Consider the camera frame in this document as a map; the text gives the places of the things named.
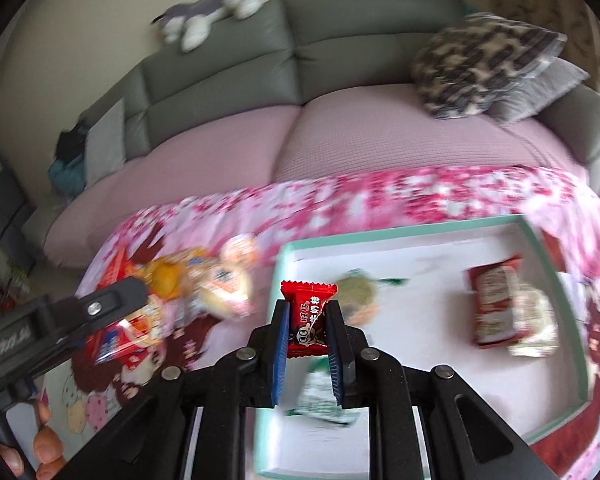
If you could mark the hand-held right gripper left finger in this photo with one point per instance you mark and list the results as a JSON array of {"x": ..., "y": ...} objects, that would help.
[{"x": 279, "y": 360}]

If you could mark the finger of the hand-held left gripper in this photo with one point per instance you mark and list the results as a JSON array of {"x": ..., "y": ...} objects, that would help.
[{"x": 105, "y": 305}]

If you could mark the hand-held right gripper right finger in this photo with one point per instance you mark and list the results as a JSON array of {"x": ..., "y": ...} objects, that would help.
[{"x": 335, "y": 360}]

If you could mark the silver green snack packet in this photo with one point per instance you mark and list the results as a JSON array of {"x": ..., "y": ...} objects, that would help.
[{"x": 315, "y": 395}]

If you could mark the beige orange snack packet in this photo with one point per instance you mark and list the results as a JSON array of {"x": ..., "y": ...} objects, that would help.
[{"x": 152, "y": 320}]

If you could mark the red candy bag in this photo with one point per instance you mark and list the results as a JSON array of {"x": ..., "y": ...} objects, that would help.
[{"x": 125, "y": 352}]

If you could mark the small red candy packet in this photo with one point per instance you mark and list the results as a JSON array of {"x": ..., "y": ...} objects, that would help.
[{"x": 307, "y": 310}]

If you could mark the yellow orange jelly packet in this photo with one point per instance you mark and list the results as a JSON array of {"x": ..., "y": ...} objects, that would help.
[{"x": 165, "y": 277}]

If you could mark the clear green snack packet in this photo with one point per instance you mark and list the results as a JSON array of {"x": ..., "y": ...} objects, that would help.
[{"x": 357, "y": 292}]

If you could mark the cream bun packet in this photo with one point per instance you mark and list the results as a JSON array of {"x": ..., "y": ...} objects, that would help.
[{"x": 227, "y": 292}]

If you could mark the teal white tray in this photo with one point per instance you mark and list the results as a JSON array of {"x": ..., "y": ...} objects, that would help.
[{"x": 430, "y": 360}]

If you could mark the dark red snack packet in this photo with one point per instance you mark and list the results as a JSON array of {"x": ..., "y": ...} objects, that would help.
[{"x": 492, "y": 300}]

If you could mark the pale green snack packet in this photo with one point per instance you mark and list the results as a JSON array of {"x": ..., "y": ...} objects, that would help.
[{"x": 535, "y": 325}]

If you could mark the person's left hand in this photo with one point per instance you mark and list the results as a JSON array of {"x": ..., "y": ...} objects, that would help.
[{"x": 47, "y": 447}]

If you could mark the blue clothing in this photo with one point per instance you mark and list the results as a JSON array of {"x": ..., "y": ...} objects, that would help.
[{"x": 65, "y": 177}]

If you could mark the dark grey cabinet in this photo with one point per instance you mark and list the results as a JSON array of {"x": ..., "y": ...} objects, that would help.
[{"x": 0, "y": 200}]

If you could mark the light grey pillow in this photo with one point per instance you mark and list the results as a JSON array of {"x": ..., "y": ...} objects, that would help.
[{"x": 105, "y": 145}]

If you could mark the black clothing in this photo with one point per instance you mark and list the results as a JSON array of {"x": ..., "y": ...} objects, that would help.
[{"x": 70, "y": 145}]

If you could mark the printed blanket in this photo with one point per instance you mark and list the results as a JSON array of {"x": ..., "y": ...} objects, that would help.
[{"x": 380, "y": 195}]

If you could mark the pink sofa cover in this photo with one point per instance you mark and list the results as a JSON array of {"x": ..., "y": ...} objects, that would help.
[{"x": 380, "y": 140}]

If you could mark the grey sofa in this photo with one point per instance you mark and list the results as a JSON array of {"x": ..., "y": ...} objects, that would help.
[{"x": 220, "y": 75}]

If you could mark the grey white plush toy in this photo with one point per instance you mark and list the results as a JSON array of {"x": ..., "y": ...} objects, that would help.
[{"x": 195, "y": 15}]

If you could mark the black patterned pillow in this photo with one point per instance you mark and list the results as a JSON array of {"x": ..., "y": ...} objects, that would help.
[{"x": 480, "y": 60}]

